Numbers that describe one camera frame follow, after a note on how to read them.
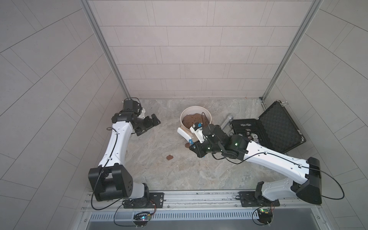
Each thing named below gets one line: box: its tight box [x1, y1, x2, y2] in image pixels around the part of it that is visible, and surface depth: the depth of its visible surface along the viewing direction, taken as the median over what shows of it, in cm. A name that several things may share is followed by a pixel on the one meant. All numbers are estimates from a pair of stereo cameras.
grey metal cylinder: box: [220, 115, 233, 130], surface depth 102 cm
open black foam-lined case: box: [229, 99, 307, 154], surface depth 88 cm
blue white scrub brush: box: [176, 126, 195, 145], surface depth 69 cm
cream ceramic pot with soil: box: [180, 105, 213, 141], surface depth 93 cm
